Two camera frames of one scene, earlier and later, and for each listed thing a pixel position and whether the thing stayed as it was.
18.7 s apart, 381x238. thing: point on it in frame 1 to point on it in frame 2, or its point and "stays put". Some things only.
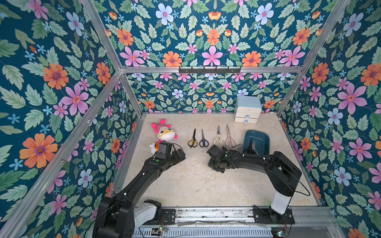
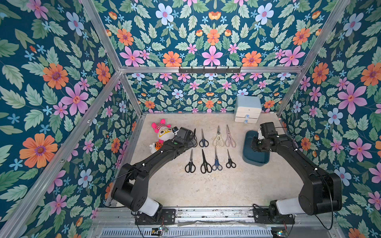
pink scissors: (229, 142) stays put
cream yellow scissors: (218, 140) stays put
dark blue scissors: (203, 142) stays put
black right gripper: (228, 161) to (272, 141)
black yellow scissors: (193, 142) stays put
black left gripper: (177, 158) to (189, 143)
